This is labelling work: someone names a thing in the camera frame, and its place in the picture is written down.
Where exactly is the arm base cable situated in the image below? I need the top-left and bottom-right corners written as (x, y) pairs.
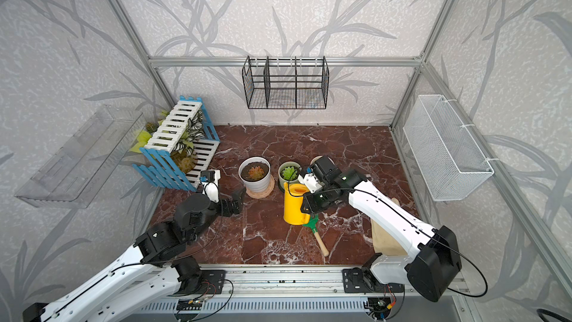
top-left (367, 292), bottom-right (403, 322)
top-left (173, 276), bottom-right (236, 322)

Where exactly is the beige gardening glove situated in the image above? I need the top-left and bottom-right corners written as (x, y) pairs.
top-left (370, 219), bottom-right (407, 256)

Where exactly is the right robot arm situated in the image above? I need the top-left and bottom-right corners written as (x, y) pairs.
top-left (298, 156), bottom-right (462, 302)

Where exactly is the blue white fence planter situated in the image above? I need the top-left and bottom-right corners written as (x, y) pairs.
top-left (132, 96), bottom-right (220, 192)

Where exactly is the left arm base cable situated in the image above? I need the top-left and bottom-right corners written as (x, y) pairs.
top-left (173, 276), bottom-right (236, 322)

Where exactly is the black wire basket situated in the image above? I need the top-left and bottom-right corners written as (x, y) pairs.
top-left (241, 57), bottom-right (330, 110)

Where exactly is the white mesh basket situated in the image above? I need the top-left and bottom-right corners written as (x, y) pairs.
top-left (403, 95), bottom-right (495, 201)

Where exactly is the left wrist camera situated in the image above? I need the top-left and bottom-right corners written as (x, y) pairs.
top-left (199, 169), bottom-right (221, 203)

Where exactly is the yellow watering can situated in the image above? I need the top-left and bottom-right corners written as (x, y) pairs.
top-left (284, 182), bottom-right (311, 225)

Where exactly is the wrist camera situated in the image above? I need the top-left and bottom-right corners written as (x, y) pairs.
top-left (298, 173), bottom-right (324, 193)
top-left (199, 169), bottom-right (221, 203)

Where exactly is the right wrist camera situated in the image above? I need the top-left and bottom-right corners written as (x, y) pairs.
top-left (298, 173), bottom-right (324, 193)

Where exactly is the green pot green succulent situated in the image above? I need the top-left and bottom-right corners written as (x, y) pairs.
top-left (279, 161), bottom-right (301, 192)

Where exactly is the cream pot pink succulent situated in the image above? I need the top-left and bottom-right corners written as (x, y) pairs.
top-left (310, 155), bottom-right (323, 165)

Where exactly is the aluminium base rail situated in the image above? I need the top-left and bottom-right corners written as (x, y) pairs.
top-left (92, 263), bottom-right (470, 300)

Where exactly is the clear plastic shelf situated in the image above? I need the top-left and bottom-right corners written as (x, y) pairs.
top-left (15, 105), bottom-right (145, 209)

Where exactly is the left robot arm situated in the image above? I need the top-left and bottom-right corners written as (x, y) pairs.
top-left (22, 189), bottom-right (246, 321)

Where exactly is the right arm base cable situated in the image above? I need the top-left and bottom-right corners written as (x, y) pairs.
top-left (367, 292), bottom-right (403, 322)

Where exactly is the tan wooden saucer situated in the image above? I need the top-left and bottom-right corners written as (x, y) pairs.
top-left (245, 175), bottom-right (275, 199)

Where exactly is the white pot red succulent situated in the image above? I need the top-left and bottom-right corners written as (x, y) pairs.
top-left (238, 157), bottom-right (271, 193)

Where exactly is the green rake wooden handle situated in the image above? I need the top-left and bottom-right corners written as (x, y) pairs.
top-left (303, 214), bottom-right (329, 257)

